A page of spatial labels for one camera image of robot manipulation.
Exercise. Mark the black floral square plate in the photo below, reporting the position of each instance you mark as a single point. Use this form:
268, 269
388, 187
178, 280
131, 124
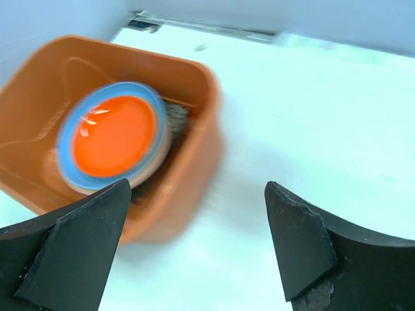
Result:
178, 117

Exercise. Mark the orange plastic bin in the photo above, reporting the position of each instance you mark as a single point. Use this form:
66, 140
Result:
35, 101

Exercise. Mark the left black logo label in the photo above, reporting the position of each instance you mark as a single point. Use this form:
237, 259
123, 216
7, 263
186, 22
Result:
143, 26

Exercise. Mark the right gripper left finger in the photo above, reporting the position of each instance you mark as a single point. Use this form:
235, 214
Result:
61, 260

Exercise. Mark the orange round plate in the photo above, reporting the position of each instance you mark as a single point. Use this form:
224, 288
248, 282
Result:
113, 136

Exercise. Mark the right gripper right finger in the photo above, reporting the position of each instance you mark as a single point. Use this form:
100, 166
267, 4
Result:
328, 263

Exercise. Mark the blue round plate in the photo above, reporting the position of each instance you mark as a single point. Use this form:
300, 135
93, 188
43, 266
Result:
106, 92

